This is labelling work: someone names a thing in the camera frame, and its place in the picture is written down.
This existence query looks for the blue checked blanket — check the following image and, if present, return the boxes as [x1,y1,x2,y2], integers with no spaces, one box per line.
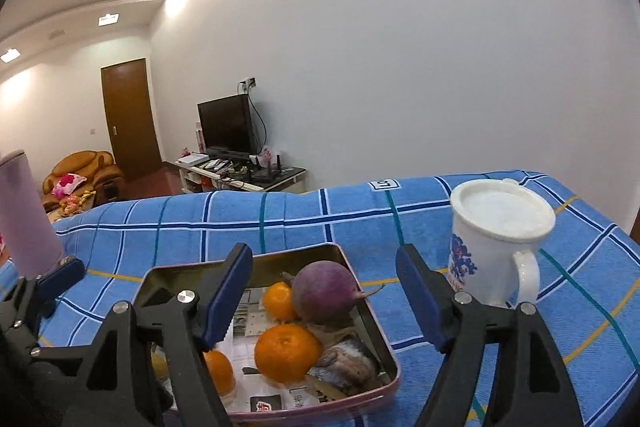
[0,170,640,427]

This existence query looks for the brown leather armchair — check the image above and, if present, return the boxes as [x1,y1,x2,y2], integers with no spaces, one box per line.
[41,150,123,212]

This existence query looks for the small yellow fruit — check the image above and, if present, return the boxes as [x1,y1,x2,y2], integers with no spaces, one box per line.
[150,347,170,380]

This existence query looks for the white printed mug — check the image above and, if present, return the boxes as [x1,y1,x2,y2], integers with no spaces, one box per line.
[446,207,542,308]

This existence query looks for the white television stand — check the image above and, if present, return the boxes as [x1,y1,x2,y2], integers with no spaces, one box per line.
[167,157,308,194]

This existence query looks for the black router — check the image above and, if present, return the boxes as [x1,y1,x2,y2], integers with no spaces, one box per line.
[251,159,286,180]

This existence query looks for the printed paper sheet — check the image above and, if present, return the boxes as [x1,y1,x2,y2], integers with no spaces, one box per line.
[220,287,321,413]

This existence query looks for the black flat television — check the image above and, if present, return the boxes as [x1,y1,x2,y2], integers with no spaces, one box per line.
[196,94,257,155]

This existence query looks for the black power cable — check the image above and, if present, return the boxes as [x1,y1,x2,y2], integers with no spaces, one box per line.
[247,87,268,155]

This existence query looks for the pink metal tin box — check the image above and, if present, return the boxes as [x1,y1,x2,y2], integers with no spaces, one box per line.
[132,243,402,418]

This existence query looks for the pink plastic kettle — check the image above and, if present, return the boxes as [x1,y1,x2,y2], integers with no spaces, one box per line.
[0,149,65,280]

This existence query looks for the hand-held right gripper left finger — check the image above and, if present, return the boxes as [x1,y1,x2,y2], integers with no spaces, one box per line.
[65,243,254,427]

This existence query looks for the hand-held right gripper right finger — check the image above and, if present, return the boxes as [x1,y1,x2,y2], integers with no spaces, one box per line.
[395,244,585,427]

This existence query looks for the large orange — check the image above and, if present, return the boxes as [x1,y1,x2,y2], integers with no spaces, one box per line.
[254,323,323,384]

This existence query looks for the whole purple radish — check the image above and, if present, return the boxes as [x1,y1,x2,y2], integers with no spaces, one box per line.
[281,260,387,325]

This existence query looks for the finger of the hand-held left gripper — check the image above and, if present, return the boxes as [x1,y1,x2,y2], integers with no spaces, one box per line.
[0,256,92,378]

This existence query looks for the pink flowered cushion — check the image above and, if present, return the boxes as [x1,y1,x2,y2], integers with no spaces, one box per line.
[52,173,87,198]

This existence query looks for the brown wooden door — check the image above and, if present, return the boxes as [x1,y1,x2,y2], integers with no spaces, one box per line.
[100,58,163,180]

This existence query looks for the small orange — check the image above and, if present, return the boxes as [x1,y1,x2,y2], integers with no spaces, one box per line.
[202,348,235,399]
[262,282,298,323]

